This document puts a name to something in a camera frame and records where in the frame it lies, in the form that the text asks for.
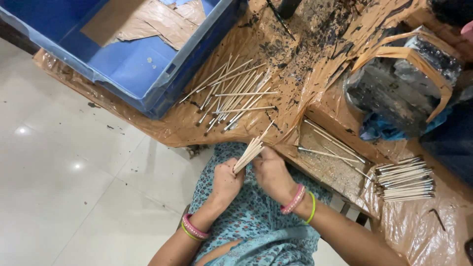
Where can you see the person's left hand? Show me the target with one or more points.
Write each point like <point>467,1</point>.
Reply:
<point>225,183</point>

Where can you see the person's right hand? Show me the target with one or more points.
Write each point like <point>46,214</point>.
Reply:
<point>275,175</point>

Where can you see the person's right fingers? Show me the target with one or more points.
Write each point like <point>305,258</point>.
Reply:
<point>263,155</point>

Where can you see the person's left fingers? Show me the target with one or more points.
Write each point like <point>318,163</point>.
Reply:
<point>236,176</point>

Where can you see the bundle of bamboo sticks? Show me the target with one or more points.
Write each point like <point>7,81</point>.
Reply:
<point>251,149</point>

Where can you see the teal floral dress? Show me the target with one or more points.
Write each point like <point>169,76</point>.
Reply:
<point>255,225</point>

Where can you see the pink bangles on right wrist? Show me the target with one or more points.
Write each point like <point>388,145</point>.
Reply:
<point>293,200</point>

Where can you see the pink bangles on wrist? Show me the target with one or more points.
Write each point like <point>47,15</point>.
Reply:
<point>195,228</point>
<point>293,200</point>

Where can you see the loose bamboo stick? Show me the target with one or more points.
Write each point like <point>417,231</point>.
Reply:
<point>340,145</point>
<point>351,165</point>
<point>325,153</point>
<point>332,139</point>

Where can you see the pink bangles on left wrist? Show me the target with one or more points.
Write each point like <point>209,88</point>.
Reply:
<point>195,228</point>

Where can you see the scattered pile of bare sticks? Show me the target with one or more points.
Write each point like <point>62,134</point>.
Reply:
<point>231,96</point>

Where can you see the wooden rolling board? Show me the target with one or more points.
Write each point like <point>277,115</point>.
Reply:
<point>332,175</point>

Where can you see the green bangle on right wrist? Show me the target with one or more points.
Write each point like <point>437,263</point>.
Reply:
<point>312,208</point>

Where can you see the green bangle on wrist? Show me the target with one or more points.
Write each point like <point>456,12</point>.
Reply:
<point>312,208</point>
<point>188,234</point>

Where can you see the green bangle on left wrist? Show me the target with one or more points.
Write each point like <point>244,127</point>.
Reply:
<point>188,234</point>

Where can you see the brown plastic table cover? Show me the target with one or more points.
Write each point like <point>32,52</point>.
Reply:
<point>295,74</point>

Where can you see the blue plastic bag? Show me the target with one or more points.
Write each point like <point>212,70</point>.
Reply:
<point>377,127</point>

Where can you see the thin black stick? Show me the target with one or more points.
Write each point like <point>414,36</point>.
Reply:
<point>281,20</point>

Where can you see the black paste lump in plastic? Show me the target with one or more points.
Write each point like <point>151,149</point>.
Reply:
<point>391,92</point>

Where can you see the stack of dark-tipped sticks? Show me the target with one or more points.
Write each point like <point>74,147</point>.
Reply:
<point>406,181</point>

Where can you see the blue plastic crate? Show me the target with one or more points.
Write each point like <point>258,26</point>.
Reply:
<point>133,70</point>

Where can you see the black cylinder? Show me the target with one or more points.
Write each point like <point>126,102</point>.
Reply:
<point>289,8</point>

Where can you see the torn brown paper sheet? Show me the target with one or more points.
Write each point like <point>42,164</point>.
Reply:
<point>162,22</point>

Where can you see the small dark bent stick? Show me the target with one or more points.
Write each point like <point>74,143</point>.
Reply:
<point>438,218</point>

